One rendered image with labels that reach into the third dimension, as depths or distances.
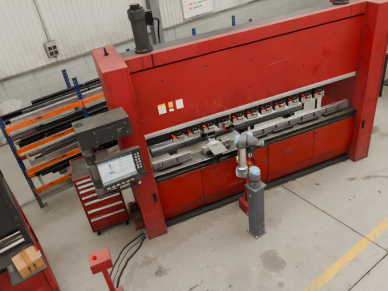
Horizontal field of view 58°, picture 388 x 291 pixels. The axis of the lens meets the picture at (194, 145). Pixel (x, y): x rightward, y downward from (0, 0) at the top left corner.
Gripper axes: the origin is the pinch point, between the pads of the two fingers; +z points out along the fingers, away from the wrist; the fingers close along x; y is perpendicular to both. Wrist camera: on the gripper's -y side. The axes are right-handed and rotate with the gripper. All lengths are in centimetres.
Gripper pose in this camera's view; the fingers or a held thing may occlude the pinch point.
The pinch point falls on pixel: (250, 157)
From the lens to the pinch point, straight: 442.1
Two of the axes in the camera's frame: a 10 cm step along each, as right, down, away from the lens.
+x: -9.1, 3.1, -2.6
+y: -4.0, -5.4, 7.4
